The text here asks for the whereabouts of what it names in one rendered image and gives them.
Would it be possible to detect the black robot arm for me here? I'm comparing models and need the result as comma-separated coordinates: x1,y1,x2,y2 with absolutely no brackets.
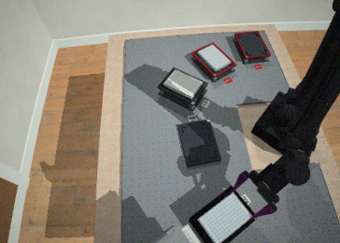
256,0,340,195

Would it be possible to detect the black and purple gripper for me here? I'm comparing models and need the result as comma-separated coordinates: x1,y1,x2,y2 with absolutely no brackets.
228,164,280,221

